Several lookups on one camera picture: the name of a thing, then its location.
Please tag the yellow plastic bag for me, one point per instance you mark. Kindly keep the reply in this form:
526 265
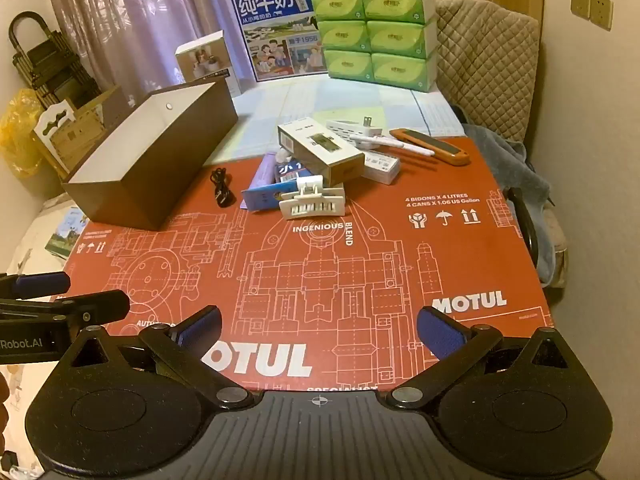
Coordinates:
17 130

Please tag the blue dental floss box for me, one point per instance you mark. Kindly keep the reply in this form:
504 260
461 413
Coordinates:
289 170

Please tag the white pen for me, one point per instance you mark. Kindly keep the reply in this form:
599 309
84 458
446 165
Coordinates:
400 145

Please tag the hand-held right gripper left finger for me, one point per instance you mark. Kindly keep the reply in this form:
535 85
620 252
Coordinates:
200 331

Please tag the pink sheer curtain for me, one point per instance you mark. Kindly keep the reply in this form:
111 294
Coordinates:
125 10

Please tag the red printed cardboard sheet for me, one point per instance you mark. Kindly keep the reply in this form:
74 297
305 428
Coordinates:
375 260

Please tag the quilted beige chair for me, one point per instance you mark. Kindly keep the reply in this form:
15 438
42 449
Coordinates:
490 60

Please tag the white power adapter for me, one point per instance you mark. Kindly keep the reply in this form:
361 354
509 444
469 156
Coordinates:
347 129

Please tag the orange utility knife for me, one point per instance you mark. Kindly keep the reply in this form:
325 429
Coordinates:
430 146

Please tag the grey cloth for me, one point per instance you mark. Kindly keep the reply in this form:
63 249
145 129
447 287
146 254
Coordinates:
505 170

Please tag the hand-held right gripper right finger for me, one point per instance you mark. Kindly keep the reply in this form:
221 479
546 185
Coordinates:
440 331

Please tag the stack of green tissue packs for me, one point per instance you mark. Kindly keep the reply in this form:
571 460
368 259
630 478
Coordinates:
380 35

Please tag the picture brochure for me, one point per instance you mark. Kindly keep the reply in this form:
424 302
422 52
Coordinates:
65 235

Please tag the white photo product box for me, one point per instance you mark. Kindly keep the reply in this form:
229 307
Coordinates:
205 62

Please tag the purple packet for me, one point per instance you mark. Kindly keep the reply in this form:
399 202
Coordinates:
264 172

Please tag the long beige carton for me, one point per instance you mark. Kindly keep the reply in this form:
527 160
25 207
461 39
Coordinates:
320 152

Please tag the white box with green print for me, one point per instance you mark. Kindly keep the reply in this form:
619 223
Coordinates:
382 166

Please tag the blue toothpaste tube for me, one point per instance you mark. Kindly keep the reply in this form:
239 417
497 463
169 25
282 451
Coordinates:
262 197

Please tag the brown storage box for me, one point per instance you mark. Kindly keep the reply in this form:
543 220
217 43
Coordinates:
150 160

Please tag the dark folding chairs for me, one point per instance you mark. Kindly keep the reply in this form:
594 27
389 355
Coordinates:
45 65

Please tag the white hair clip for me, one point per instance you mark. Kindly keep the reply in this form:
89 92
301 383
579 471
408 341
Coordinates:
312 200

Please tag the beige wall socket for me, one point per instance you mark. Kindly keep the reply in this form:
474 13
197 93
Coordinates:
601 10
581 2

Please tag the plaid tablecloth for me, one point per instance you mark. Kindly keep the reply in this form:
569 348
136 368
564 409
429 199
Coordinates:
300 105

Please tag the blue illustrated milk carton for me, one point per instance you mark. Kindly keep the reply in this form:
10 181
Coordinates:
272 35

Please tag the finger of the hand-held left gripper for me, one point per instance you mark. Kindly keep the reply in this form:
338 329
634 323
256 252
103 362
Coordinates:
102 306
40 285

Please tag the cardboard piece with white cutout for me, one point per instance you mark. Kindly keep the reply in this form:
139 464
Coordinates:
65 130

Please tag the black chair armrest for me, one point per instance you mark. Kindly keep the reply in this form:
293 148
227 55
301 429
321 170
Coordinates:
525 215

